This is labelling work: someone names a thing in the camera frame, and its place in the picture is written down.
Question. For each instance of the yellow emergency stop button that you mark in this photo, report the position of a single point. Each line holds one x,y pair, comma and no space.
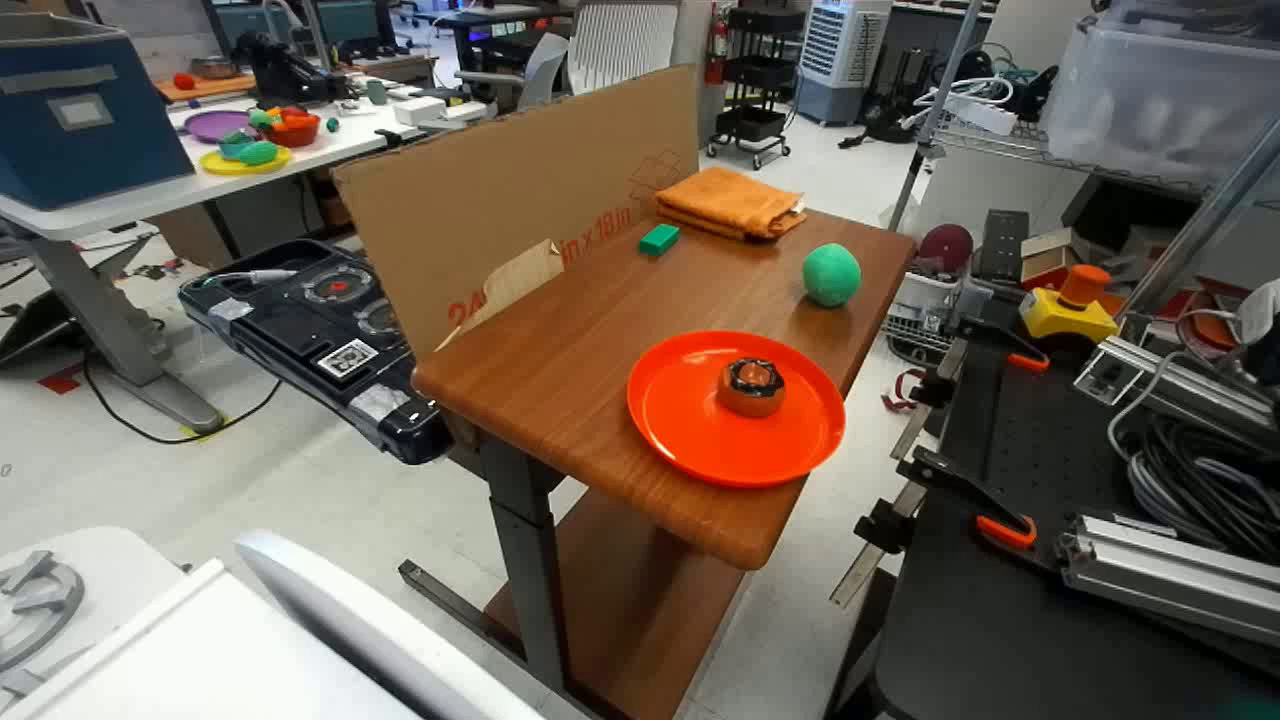
1064,314

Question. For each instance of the black perforated workbench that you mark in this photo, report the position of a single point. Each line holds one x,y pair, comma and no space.
1014,627

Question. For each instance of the red toy bowl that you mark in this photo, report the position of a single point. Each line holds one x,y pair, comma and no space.
295,130

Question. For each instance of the white background table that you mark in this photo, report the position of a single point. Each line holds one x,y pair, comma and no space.
146,197

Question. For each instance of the black equipment case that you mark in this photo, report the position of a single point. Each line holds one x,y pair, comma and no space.
305,333

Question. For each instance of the folded orange cloth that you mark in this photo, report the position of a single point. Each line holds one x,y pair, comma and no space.
726,203

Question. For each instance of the wooden top table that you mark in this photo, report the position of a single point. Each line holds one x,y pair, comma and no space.
587,340

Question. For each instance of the yellow plate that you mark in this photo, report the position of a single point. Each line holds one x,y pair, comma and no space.
212,167

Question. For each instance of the aluminium extrusion bar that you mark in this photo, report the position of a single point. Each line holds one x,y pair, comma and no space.
1187,384
1175,575

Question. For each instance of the green toy on plate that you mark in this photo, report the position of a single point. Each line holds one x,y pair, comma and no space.
250,148

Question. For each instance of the blue storage box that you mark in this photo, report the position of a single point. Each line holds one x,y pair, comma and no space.
81,121

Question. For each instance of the small brown donut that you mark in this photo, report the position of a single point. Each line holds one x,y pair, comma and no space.
749,388

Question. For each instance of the brown cardboard sheet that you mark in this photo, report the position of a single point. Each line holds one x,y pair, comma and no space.
506,185

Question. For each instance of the maroon round object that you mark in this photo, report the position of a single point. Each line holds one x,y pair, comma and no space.
945,244

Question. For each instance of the green foam ball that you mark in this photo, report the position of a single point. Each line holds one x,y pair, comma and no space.
834,279

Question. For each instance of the orange round plate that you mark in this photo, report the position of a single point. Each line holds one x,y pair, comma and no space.
680,413

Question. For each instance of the small green block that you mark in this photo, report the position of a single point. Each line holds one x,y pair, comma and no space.
656,241

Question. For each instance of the clear plastic storage bin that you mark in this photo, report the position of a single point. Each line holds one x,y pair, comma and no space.
1162,94

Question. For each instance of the white machine cabinet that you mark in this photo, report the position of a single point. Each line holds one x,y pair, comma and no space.
174,653

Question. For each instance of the white air cooler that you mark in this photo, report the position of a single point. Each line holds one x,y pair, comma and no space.
834,63

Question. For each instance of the purple plate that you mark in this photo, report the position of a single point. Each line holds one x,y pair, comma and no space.
219,127

